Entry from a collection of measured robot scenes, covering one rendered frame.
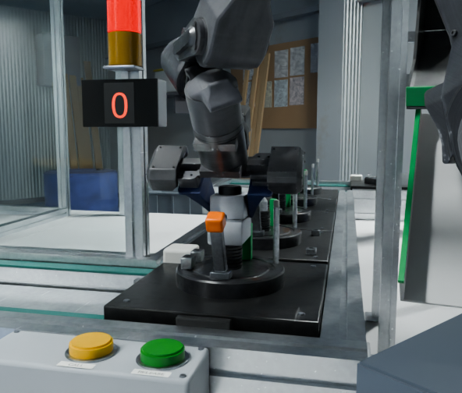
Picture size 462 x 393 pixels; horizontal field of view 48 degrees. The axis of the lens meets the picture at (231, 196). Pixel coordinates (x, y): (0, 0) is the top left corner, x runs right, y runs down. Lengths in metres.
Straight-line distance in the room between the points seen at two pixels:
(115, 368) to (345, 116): 4.72
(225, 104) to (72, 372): 0.28
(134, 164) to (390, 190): 0.40
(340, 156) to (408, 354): 4.82
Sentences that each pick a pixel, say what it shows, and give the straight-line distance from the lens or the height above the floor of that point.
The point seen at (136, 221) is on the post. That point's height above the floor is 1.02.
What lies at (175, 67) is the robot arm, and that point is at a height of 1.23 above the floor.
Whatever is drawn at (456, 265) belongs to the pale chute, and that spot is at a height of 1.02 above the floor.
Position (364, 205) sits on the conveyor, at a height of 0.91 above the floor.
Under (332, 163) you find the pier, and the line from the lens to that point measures 5.12.
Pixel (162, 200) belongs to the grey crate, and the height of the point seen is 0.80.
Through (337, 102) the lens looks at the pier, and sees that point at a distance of 5.09.
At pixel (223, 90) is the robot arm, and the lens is 0.52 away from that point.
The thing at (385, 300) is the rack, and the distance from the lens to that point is 0.71.
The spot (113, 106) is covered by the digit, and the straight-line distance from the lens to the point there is 0.81.
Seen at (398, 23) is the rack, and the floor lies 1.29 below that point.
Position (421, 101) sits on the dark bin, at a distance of 0.57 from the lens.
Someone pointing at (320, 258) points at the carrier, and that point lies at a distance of 0.81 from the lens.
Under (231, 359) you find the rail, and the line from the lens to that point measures 0.52.
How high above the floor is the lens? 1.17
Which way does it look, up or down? 7 degrees down
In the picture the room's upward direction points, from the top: straight up
